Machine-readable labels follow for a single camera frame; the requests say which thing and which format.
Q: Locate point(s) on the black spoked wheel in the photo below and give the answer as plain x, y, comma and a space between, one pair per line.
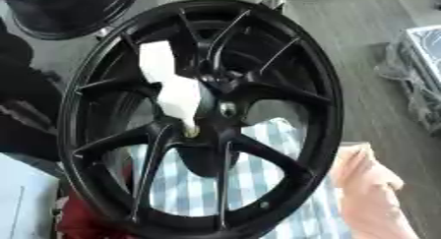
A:
287, 95

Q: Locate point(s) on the black round wheel rim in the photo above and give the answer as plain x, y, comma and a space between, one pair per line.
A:
69, 10

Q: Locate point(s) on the peach cloth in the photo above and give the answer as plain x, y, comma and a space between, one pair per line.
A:
367, 190

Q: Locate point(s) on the red cloth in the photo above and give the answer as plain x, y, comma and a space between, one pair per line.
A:
83, 223

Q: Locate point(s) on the plastic wrapped box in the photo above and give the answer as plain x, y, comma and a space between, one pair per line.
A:
422, 72

